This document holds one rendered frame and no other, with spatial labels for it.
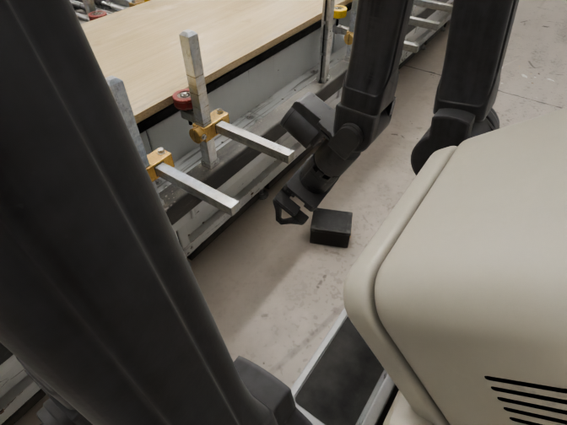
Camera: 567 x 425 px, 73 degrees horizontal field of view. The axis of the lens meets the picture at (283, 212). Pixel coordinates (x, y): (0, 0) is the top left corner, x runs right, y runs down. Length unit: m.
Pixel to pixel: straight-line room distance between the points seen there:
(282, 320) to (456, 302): 1.54
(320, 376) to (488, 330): 0.33
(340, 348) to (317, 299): 1.26
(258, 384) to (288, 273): 1.63
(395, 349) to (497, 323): 0.08
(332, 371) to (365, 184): 1.90
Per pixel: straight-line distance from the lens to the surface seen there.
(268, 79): 1.82
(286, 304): 1.76
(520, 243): 0.21
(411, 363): 0.26
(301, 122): 0.59
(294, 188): 0.64
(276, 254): 1.93
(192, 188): 1.03
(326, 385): 0.51
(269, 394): 0.23
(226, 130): 1.22
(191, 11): 2.05
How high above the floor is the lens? 1.52
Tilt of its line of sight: 46 degrees down
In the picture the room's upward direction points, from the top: straight up
